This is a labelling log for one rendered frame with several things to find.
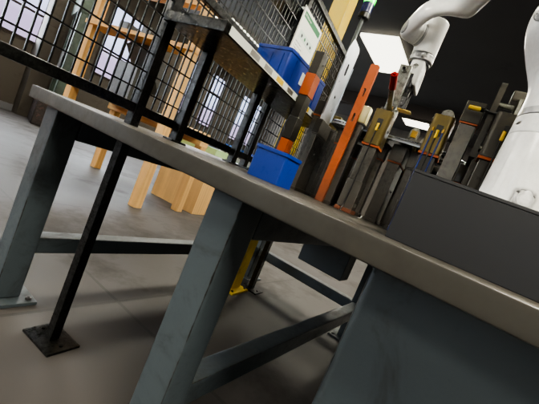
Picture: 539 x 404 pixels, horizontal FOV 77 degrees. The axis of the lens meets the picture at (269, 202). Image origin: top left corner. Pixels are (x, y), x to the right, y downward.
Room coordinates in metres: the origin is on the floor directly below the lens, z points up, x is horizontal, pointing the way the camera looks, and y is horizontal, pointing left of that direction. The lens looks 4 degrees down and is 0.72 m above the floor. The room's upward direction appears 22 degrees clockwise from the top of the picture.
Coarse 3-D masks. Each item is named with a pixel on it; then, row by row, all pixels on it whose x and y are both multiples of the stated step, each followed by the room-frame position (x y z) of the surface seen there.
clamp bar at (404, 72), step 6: (402, 66) 1.14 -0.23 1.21; (408, 66) 1.13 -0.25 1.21; (402, 72) 1.14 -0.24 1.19; (408, 72) 1.13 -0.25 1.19; (402, 78) 1.14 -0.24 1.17; (408, 78) 1.15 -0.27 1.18; (402, 84) 1.14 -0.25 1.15; (396, 90) 1.14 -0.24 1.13; (402, 90) 1.14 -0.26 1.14; (396, 96) 1.14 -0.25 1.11; (396, 102) 1.14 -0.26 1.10; (384, 108) 1.16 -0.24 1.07; (396, 108) 1.16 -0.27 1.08
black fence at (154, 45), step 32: (96, 0) 0.80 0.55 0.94; (128, 0) 0.87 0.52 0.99; (192, 0) 1.03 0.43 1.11; (256, 0) 1.26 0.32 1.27; (320, 0) 1.61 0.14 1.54; (96, 32) 0.83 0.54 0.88; (128, 32) 0.89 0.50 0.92; (160, 32) 0.97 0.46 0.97; (256, 32) 1.32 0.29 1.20; (288, 32) 1.51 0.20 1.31; (32, 64) 0.72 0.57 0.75; (96, 64) 0.85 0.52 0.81; (160, 64) 0.99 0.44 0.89; (96, 96) 0.88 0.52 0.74; (256, 128) 1.54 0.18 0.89; (96, 224) 0.98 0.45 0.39; (64, 288) 0.97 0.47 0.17; (256, 288) 2.14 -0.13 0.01; (64, 320) 0.99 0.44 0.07
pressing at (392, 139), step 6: (336, 120) 1.28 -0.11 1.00; (342, 120) 1.27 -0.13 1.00; (336, 126) 1.36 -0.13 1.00; (342, 126) 1.34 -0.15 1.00; (366, 132) 1.28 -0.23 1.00; (360, 138) 1.42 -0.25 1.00; (390, 138) 1.18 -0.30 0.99; (396, 138) 1.17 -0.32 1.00; (402, 138) 1.17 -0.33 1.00; (390, 144) 1.32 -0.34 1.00; (402, 144) 1.24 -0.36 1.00; (408, 144) 1.20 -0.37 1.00; (414, 144) 1.15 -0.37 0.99; (420, 144) 1.14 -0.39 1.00; (390, 150) 1.39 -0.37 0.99; (414, 150) 1.25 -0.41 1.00; (462, 162) 1.13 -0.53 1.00
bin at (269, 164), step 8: (256, 152) 0.95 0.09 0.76; (264, 152) 0.94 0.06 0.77; (272, 152) 0.92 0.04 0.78; (280, 152) 0.91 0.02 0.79; (256, 160) 0.94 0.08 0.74; (264, 160) 0.93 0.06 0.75; (272, 160) 0.92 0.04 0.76; (280, 160) 0.91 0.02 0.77; (288, 160) 0.91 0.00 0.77; (296, 160) 0.95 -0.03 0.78; (256, 168) 0.94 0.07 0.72; (264, 168) 0.93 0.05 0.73; (272, 168) 0.92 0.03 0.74; (280, 168) 0.91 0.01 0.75; (288, 168) 0.93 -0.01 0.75; (296, 168) 0.97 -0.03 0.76; (256, 176) 0.93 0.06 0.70; (264, 176) 0.92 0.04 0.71; (272, 176) 0.91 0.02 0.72; (280, 176) 0.91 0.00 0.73; (288, 176) 0.95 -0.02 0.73; (280, 184) 0.92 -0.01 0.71; (288, 184) 0.96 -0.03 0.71
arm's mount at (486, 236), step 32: (416, 192) 0.56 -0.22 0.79; (448, 192) 0.54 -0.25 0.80; (480, 192) 0.52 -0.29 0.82; (416, 224) 0.55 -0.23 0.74; (448, 224) 0.53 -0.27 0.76; (480, 224) 0.51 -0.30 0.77; (512, 224) 0.49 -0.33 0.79; (448, 256) 0.52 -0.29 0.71; (480, 256) 0.50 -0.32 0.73; (512, 256) 0.48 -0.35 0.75; (512, 288) 0.47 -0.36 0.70
